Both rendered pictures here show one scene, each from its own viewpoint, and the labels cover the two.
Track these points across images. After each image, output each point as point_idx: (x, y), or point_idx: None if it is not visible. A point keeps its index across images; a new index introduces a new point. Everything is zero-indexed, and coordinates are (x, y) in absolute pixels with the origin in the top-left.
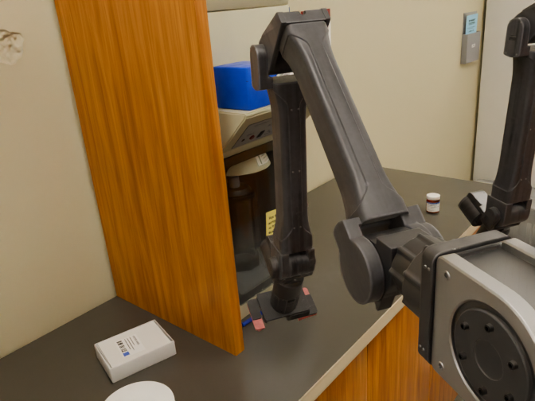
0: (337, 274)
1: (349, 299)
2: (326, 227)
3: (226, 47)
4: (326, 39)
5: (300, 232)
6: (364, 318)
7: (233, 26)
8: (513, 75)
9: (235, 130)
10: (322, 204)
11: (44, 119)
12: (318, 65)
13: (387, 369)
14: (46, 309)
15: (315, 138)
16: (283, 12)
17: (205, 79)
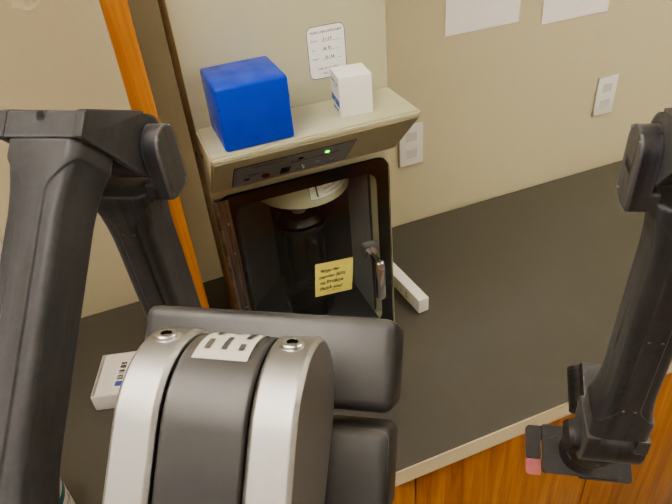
0: (437, 355)
1: (417, 406)
2: (487, 266)
3: (233, 34)
4: (57, 180)
5: None
6: (410, 448)
7: (248, 0)
8: (643, 228)
9: (211, 175)
10: (517, 220)
11: (80, 79)
12: (13, 236)
13: (465, 502)
14: (98, 287)
15: (550, 112)
16: (10, 111)
17: (136, 108)
